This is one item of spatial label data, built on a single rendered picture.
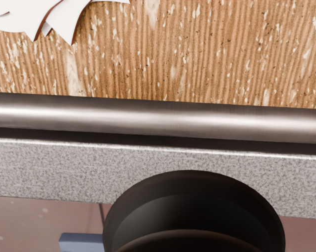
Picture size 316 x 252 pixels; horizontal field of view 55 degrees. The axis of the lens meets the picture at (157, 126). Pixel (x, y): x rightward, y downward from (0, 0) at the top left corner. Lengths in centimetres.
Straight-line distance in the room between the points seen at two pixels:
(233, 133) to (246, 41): 9
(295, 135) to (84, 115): 20
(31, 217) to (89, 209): 35
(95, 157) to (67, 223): 151
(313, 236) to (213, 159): 154
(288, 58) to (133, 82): 13
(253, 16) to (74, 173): 24
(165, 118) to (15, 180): 20
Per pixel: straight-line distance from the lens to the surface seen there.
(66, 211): 177
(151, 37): 25
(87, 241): 50
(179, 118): 29
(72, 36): 24
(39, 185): 38
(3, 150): 38
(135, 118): 30
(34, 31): 24
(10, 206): 190
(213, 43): 25
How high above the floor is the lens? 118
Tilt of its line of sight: 62 degrees down
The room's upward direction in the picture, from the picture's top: 169 degrees counter-clockwise
